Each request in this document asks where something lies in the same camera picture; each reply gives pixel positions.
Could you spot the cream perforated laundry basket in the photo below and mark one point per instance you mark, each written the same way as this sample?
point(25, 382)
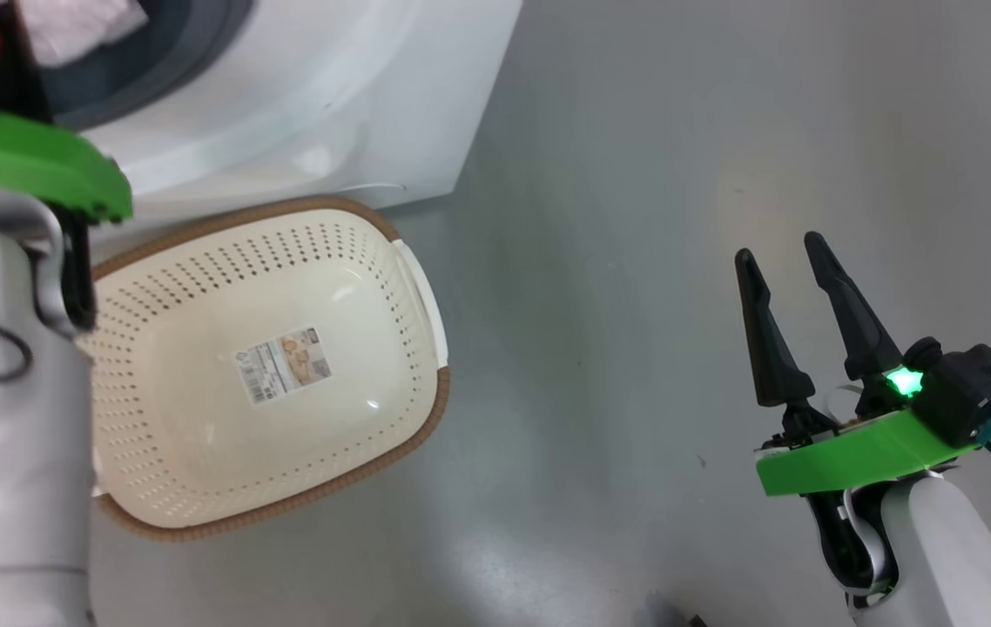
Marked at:
point(199, 435)

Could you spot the grey rubber door gasket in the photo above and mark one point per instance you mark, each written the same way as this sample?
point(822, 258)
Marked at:
point(173, 52)

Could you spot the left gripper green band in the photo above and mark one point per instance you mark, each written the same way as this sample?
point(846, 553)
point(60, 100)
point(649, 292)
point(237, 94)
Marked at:
point(25, 157)

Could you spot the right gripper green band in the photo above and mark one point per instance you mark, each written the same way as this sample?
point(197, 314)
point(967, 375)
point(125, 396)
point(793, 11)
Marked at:
point(852, 453)

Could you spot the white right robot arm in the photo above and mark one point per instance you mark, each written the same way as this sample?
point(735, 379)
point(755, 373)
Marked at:
point(940, 557)

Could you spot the printed basket label sticker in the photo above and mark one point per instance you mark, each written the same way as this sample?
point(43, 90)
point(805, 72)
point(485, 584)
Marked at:
point(282, 366)

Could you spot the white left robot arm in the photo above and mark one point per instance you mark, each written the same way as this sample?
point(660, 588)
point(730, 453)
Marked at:
point(8, 435)

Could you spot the white front-load washing machine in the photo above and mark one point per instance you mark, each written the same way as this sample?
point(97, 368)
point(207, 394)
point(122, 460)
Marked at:
point(330, 104)

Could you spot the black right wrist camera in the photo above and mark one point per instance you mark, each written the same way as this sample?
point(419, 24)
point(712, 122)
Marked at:
point(974, 392)

